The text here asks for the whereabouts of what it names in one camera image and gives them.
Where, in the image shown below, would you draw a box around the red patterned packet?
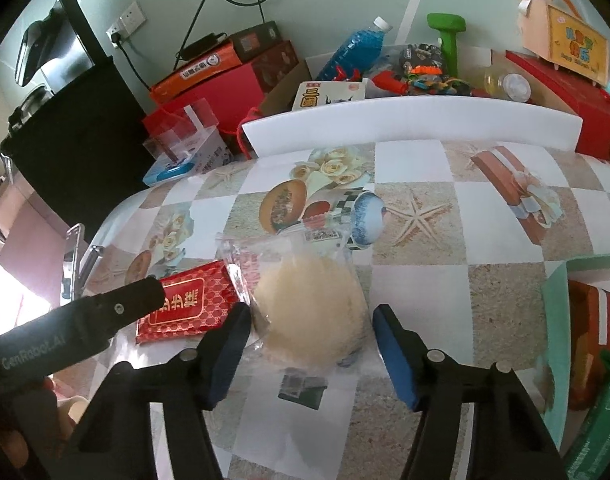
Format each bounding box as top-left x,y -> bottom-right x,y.
134,259 -> 247,347

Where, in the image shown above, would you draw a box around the dark brown box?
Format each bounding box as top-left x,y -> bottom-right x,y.
227,20 -> 302,94

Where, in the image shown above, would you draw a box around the clear plastic box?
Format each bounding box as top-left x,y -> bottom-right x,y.
142,97 -> 232,172

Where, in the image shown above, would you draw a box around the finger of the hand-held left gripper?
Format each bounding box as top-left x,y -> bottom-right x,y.
82,276 -> 167,334

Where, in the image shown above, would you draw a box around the dark red snack box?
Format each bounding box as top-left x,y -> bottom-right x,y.
566,279 -> 610,412

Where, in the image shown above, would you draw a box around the green dumbbell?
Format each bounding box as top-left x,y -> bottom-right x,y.
426,12 -> 467,79

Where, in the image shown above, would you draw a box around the silver black appliance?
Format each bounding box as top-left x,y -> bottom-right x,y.
14,0 -> 107,92

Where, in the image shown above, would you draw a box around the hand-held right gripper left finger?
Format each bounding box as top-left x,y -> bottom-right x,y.
76,302 -> 253,480

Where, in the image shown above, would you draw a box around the black power adapter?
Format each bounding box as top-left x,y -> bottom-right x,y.
177,32 -> 229,61

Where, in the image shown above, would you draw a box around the orange cardboard box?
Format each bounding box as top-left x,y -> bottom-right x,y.
150,42 -> 244,107

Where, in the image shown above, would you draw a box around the wooden carry box with handle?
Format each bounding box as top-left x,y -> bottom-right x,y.
515,0 -> 610,89

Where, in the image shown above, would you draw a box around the dark green snack packet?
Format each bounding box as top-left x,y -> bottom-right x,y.
559,349 -> 610,480

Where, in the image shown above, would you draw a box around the white yellow small box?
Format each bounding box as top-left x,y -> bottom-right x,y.
290,78 -> 369,113

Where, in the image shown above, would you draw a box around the clear plastic jar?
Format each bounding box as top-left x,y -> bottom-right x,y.
482,62 -> 532,104

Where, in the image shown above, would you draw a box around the large red gift box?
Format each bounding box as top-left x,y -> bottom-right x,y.
504,49 -> 610,167

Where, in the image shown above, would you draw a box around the pile of small toys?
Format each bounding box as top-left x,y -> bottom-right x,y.
367,42 -> 474,99

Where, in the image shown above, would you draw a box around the blue liquid bottle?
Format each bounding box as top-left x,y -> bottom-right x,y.
314,15 -> 394,84

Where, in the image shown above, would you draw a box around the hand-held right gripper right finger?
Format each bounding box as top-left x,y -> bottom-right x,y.
371,304 -> 570,480

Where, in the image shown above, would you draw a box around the person's left hand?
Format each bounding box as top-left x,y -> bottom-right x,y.
2,378 -> 89,469

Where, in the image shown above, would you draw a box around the black cabinet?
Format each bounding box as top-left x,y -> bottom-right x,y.
0,54 -> 159,242

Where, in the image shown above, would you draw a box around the orange red cartons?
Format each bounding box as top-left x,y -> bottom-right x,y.
142,62 -> 267,162

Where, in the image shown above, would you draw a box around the clear bag of white cake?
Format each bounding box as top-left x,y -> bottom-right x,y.
214,227 -> 374,374

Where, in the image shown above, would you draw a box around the glass kettle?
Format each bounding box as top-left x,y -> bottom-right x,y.
7,84 -> 54,134

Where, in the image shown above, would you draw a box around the blue tissue packet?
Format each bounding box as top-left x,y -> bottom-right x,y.
142,157 -> 199,189

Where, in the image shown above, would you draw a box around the white wall socket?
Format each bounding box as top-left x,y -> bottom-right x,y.
104,0 -> 147,47

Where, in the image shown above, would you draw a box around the printed checked tablecloth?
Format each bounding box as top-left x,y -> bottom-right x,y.
82,140 -> 610,480

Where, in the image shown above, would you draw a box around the teal cardboard tray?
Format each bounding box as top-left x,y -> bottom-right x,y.
539,254 -> 610,480

